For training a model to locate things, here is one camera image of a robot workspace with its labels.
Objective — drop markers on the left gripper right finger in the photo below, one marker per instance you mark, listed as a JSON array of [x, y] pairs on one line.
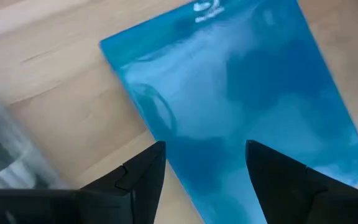
[[291, 199]]

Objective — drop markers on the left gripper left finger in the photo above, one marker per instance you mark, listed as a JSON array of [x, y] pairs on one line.
[[135, 186]]

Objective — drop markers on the blue disc case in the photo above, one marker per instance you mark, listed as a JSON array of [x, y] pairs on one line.
[[228, 93]]

